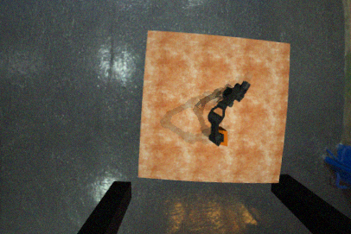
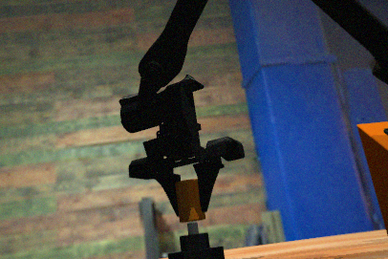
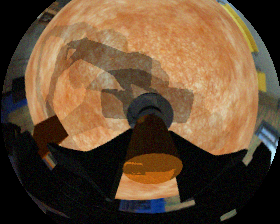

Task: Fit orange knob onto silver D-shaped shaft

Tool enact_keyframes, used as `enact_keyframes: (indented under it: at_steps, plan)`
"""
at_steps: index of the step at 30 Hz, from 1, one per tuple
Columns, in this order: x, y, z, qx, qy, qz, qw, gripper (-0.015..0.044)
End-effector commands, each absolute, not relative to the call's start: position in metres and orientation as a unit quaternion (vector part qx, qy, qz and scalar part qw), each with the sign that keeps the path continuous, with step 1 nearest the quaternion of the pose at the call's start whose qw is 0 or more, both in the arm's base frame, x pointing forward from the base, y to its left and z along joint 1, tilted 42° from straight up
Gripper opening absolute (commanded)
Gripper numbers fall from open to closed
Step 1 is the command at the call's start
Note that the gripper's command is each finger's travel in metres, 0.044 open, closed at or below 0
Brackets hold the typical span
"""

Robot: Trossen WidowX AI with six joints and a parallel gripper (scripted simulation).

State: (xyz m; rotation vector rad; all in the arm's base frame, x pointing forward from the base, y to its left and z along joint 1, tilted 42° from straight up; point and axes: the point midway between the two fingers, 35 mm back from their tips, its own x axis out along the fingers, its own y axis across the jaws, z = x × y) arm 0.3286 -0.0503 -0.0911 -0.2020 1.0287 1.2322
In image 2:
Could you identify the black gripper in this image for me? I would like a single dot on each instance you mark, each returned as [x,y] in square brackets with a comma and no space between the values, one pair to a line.
[207,168]

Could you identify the orange tapered knob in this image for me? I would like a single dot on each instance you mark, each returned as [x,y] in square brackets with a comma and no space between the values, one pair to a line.
[189,201]

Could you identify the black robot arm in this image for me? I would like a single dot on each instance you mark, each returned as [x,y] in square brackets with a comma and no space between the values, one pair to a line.
[165,58]

